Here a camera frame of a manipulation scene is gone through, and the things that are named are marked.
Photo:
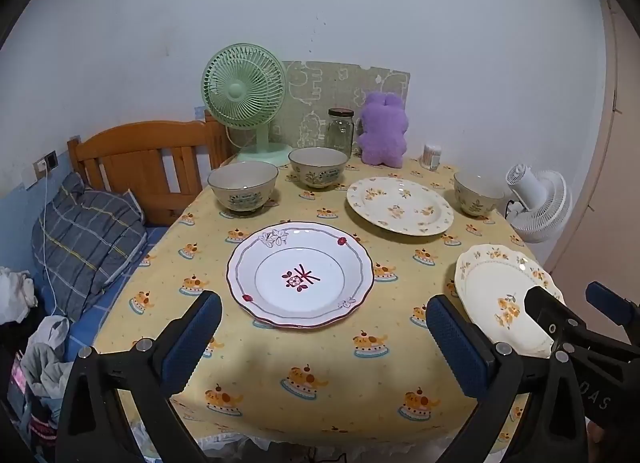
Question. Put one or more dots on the grey plaid pillow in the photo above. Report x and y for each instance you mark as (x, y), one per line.
(85, 238)

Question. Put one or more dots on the cotton swab container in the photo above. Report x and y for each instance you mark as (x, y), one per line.
(432, 157)

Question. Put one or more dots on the green desk fan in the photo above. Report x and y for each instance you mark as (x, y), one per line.
(243, 88)

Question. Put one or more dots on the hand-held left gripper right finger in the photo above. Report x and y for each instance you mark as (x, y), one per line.
(460, 348)

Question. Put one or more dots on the purple plush toy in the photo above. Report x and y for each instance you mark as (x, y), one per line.
(382, 130)

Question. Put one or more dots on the green printed wall board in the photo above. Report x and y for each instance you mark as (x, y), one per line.
(325, 93)

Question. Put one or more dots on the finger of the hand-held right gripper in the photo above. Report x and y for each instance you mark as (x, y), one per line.
(542, 303)
(607, 300)

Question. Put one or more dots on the grey garment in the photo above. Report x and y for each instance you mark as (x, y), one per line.
(47, 353)

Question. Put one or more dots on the wooden bed headboard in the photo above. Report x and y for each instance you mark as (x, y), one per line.
(130, 143)

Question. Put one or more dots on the white floor fan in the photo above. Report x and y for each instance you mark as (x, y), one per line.
(542, 203)

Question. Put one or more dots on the white red-trimmed plate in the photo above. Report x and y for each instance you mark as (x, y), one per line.
(300, 275)

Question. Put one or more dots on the glass jar with lid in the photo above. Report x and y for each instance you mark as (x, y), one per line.
(340, 135)

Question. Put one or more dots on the beige door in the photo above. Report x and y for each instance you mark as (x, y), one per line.
(600, 143)

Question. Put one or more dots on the yellow printed tablecloth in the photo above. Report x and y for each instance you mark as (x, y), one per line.
(310, 358)

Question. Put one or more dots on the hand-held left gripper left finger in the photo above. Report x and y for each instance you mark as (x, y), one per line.
(192, 343)

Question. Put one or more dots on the cream floral bowl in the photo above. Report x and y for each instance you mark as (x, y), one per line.
(477, 195)

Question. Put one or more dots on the blue checked bedsheet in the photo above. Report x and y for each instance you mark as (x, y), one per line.
(117, 288)

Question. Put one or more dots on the white crumpled cloth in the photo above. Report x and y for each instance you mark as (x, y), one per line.
(15, 293)

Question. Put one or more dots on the green print ceramic bowl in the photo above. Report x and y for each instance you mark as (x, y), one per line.
(243, 188)
(318, 168)

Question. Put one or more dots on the cream floral plate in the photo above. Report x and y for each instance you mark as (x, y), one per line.
(400, 205)
(500, 293)

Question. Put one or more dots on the wall socket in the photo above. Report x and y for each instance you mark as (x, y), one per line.
(46, 161)

